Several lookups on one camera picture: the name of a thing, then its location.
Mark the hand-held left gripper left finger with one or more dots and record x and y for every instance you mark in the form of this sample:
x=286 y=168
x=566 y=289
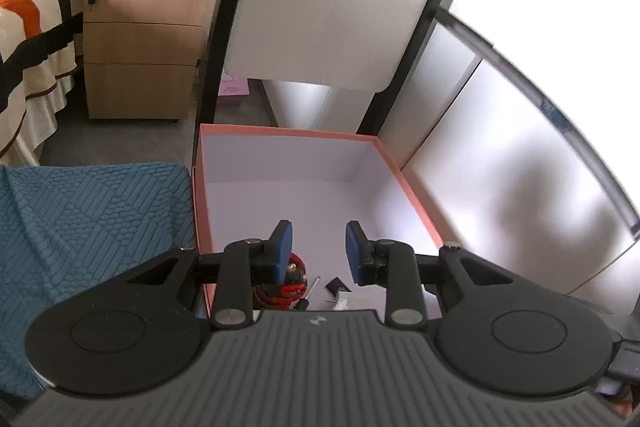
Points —
x=284 y=253

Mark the small screwdriver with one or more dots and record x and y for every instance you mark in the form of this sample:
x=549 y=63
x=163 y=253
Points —
x=311 y=289

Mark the striped bed blanket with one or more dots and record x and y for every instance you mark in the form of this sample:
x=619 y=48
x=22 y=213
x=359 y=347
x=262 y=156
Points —
x=30 y=32

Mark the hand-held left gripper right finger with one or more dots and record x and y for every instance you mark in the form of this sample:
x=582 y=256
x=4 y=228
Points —
x=352 y=253

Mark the wooden drawer cabinet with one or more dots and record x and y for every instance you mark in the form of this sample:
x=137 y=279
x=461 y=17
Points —
x=140 y=42

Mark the small white part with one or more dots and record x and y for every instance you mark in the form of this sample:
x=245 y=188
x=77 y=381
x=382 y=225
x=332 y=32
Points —
x=344 y=302

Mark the frosted partition panel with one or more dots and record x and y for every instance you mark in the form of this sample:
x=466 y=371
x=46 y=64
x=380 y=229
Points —
x=500 y=132

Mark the orange cardboard box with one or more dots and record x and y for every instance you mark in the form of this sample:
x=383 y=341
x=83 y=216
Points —
x=300 y=167

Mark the red and black clamp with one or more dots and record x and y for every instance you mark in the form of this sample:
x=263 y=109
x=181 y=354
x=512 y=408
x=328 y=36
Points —
x=292 y=291

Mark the small black part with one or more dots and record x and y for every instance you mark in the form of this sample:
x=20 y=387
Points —
x=335 y=285

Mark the blue textured blanket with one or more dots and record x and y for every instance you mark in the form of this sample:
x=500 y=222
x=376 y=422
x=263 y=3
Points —
x=75 y=217

